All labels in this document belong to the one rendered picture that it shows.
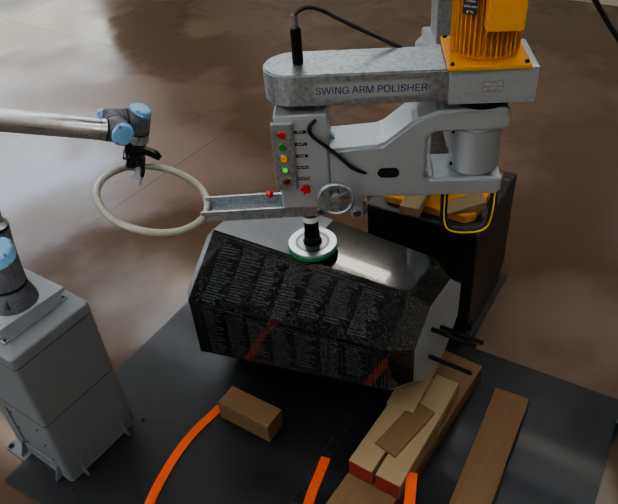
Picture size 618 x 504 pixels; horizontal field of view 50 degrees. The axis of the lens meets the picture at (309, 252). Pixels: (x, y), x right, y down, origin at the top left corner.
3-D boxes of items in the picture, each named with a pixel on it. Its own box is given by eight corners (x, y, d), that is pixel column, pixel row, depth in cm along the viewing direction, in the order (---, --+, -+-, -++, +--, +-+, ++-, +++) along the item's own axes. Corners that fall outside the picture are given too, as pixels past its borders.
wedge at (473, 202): (479, 198, 331) (480, 190, 328) (486, 210, 323) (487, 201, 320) (440, 204, 330) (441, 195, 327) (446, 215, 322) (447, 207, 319)
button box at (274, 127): (297, 185, 262) (291, 121, 244) (297, 189, 260) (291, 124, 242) (277, 186, 262) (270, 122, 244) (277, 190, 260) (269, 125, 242)
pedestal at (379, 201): (407, 245, 430) (411, 146, 383) (508, 275, 401) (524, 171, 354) (360, 308, 387) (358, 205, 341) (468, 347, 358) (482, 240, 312)
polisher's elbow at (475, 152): (444, 152, 271) (447, 108, 258) (492, 150, 269) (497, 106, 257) (450, 177, 256) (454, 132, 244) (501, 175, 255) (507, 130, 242)
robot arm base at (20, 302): (9, 321, 263) (1, 302, 257) (-19, 306, 272) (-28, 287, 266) (48, 295, 275) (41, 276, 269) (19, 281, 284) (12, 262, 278)
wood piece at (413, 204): (410, 191, 339) (411, 183, 336) (429, 195, 336) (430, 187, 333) (399, 214, 326) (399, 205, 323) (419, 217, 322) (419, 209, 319)
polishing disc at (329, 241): (286, 258, 285) (285, 256, 285) (291, 228, 302) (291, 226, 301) (335, 258, 283) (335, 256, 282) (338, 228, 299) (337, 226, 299)
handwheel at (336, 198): (355, 202, 269) (354, 170, 259) (355, 216, 261) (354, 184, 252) (318, 203, 270) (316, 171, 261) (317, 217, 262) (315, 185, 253)
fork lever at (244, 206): (365, 191, 285) (364, 182, 282) (366, 218, 270) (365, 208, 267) (209, 201, 293) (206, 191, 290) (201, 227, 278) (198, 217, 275)
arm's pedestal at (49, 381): (72, 497, 304) (6, 375, 251) (6, 448, 328) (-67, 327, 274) (149, 420, 335) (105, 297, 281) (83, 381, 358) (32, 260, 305)
